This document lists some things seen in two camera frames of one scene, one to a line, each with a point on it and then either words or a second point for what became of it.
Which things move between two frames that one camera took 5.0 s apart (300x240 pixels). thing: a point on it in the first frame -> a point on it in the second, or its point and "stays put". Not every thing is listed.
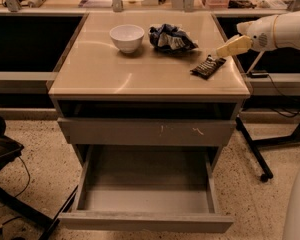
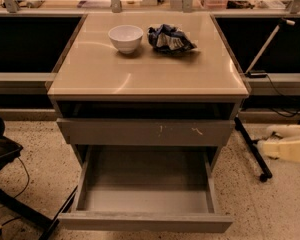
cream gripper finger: x=238 y=43 -> x=290 y=150
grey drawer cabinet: x=148 y=89 stays put
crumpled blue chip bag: x=169 y=37 stays put
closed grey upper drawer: x=147 y=132 stays put
